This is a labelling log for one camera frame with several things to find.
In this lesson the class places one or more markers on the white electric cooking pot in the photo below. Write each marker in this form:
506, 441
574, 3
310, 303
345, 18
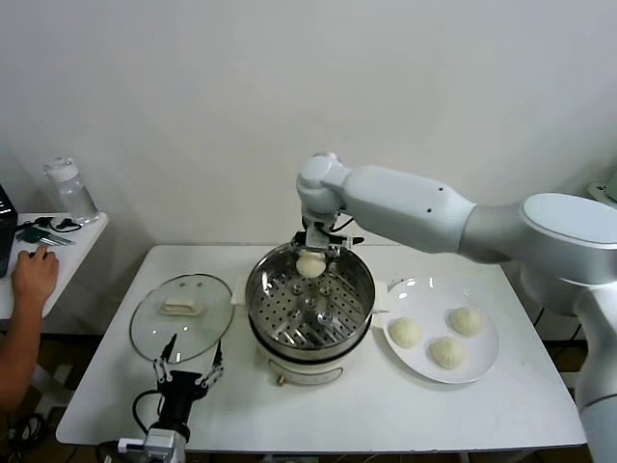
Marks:
303, 372

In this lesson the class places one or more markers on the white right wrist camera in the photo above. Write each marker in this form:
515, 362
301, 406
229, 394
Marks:
318, 235

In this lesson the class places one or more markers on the white steamed baozi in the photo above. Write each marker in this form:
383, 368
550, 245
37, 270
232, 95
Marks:
447, 353
465, 321
405, 334
309, 266

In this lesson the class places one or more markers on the person's forearm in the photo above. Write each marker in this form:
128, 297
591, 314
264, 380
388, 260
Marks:
17, 352

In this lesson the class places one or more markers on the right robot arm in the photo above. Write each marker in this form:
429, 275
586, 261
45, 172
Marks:
410, 202

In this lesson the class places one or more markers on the white round plate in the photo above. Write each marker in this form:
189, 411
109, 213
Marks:
424, 299

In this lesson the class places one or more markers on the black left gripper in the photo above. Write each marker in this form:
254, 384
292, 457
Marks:
178, 390

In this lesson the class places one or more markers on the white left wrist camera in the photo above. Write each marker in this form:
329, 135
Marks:
131, 444

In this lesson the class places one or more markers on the black box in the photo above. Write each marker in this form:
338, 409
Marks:
6, 231

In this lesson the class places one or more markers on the green hex key set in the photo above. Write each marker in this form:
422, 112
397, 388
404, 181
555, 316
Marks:
30, 236

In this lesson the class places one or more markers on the person's hand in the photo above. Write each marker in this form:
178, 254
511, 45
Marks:
36, 277

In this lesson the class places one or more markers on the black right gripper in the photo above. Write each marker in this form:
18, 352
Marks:
347, 239

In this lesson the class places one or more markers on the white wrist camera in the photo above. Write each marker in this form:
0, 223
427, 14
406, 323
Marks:
318, 235
131, 444

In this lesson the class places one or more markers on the stainless steel steamer basket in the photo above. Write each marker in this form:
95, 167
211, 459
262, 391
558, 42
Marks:
289, 333

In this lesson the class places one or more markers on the white side table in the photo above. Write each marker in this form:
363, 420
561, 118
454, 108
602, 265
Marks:
82, 241

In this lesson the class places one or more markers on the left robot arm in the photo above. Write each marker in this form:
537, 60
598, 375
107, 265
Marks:
164, 441

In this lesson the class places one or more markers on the clear water bottle white cap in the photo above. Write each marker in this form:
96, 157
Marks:
77, 198

